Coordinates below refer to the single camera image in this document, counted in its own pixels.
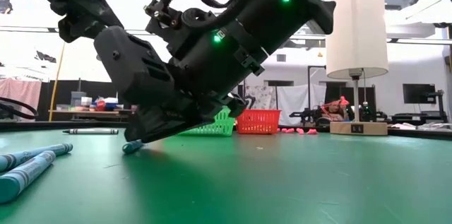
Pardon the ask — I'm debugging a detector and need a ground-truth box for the yellow pole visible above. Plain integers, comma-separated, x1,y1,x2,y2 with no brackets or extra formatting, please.
48,42,67,122

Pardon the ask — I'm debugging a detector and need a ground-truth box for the green plastic basket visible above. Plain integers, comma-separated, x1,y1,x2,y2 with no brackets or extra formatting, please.
178,106,236,137

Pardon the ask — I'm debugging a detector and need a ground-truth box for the blue crayon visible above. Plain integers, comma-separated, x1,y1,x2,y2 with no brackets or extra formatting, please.
0,142,74,172
0,150,57,204
121,138,145,155

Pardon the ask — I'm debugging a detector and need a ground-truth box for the green table mat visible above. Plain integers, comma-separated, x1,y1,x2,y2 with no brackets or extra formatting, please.
0,126,452,224

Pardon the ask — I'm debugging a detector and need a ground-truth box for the cluttered background table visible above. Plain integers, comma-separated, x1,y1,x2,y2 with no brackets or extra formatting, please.
48,91,138,123

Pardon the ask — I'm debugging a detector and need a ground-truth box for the red plastic basket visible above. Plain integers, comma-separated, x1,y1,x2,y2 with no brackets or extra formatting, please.
235,108,283,135

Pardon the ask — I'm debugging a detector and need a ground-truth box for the black monitor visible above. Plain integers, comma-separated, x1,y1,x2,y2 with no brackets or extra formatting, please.
402,82,437,105

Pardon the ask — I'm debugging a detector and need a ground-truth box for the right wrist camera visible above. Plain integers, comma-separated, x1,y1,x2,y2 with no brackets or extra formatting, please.
93,25,176,110

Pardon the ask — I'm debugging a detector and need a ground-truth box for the black ring hoop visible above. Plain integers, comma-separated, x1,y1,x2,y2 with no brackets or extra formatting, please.
0,96,39,121

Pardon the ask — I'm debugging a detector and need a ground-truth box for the black crayon white wrapper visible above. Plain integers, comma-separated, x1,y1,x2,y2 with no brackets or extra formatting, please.
62,127,120,136

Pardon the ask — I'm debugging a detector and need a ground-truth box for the black partition wall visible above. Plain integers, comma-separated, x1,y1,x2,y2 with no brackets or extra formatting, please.
35,79,123,123

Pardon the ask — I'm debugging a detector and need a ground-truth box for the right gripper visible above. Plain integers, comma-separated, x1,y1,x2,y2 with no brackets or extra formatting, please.
124,91,247,143

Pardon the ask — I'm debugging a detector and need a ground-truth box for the pink curtain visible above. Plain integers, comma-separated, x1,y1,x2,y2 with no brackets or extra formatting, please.
0,77,42,122

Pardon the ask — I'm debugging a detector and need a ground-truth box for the red desk lamp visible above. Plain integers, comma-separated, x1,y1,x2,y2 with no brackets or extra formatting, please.
319,95,350,119

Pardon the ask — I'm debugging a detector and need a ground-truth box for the white shade table lamp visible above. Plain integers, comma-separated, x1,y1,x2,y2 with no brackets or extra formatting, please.
324,0,389,136

